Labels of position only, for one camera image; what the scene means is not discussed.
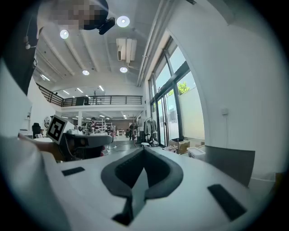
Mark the open cardboard box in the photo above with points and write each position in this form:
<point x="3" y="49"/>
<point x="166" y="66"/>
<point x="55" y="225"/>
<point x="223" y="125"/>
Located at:
<point x="180" y="146"/>

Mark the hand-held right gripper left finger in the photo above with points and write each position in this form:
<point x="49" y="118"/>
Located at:
<point x="117" y="178"/>

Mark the white round floor device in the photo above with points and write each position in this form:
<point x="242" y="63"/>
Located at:
<point x="145" y="144"/>

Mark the person's left forearm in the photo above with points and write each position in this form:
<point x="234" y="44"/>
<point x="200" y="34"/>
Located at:
<point x="43" y="145"/>

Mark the black balcony railing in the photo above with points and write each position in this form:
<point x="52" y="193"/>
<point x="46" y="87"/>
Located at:
<point x="101" y="100"/>

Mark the clothes rack with garments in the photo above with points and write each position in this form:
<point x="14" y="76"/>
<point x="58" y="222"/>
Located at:
<point x="150" y="127"/>

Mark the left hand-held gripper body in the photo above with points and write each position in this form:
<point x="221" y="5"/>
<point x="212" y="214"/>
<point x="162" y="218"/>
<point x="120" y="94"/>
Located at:
<point x="94" y="141"/>

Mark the white ceiling air conditioner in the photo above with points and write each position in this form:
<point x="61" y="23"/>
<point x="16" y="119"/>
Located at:
<point x="126" y="49"/>

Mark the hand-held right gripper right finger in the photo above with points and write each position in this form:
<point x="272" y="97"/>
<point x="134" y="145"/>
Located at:
<point x="167" y="178"/>

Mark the white wall socket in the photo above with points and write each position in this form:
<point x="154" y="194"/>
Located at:
<point x="225" y="111"/>

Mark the person's black shirt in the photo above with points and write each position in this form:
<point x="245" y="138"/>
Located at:
<point x="15" y="56"/>

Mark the round ceiling lamp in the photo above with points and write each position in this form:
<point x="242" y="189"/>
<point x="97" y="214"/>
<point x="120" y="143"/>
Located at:
<point x="64" y="34"/>
<point x="123" y="69"/>
<point x="85" y="72"/>
<point x="123" y="21"/>

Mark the black office chair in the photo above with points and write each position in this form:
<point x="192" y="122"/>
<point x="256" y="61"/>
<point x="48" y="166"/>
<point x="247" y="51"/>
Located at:
<point x="36" y="129"/>

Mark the person's head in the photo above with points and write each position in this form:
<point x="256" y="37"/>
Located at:
<point x="88" y="13"/>

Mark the black head-worn camera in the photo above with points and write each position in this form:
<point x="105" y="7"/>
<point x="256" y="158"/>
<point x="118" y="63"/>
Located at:
<point x="107" y="25"/>

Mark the black-framed glass window wall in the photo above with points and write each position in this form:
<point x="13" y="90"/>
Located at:
<point x="178" y="101"/>

